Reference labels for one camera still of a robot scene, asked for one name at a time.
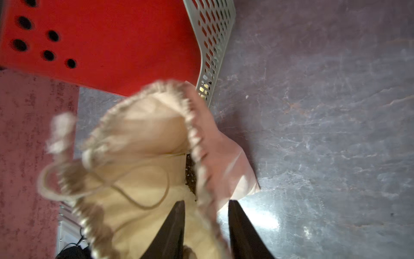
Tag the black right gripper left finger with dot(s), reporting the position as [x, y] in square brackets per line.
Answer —
[168, 242]

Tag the green perforated file organizer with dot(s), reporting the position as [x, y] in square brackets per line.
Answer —
[212, 22]

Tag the beige cloth soil bag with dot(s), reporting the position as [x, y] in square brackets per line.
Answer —
[150, 151]

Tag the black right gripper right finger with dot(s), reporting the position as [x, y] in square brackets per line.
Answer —
[245, 241]

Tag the red folder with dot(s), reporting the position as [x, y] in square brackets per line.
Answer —
[114, 46]

